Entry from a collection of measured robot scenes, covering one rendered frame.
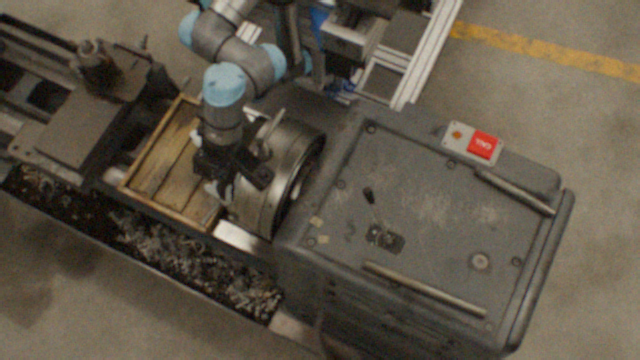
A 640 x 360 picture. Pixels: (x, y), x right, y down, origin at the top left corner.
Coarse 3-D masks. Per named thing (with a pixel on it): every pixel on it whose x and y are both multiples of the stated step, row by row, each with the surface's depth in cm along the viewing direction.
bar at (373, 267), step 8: (368, 264) 141; (376, 264) 142; (376, 272) 141; (384, 272) 141; (392, 272) 141; (392, 280) 141; (400, 280) 140; (408, 280) 140; (416, 280) 140; (416, 288) 140; (424, 288) 139; (432, 288) 139; (432, 296) 139; (440, 296) 139; (448, 296) 139; (448, 304) 139; (456, 304) 138; (464, 304) 138; (472, 304) 138; (472, 312) 138; (480, 312) 137
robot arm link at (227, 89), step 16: (224, 64) 119; (208, 80) 117; (224, 80) 116; (240, 80) 117; (208, 96) 118; (224, 96) 117; (240, 96) 119; (208, 112) 121; (224, 112) 120; (240, 112) 123; (224, 128) 123
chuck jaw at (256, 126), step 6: (258, 120) 164; (264, 120) 165; (282, 120) 165; (252, 126) 165; (258, 126) 165; (246, 132) 167; (252, 132) 166; (258, 132) 165; (246, 138) 167; (252, 138) 167; (246, 144) 168
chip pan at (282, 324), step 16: (0, 176) 230; (96, 240) 221; (272, 320) 210; (288, 320) 210; (304, 320) 210; (288, 336) 209; (304, 336) 208; (336, 336) 208; (336, 352) 207; (352, 352) 206; (368, 352) 206
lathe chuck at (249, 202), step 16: (288, 128) 161; (304, 128) 163; (256, 144) 157; (272, 144) 157; (288, 144) 157; (272, 160) 155; (240, 192) 158; (256, 192) 156; (240, 208) 160; (256, 208) 158; (240, 224) 166; (256, 224) 161
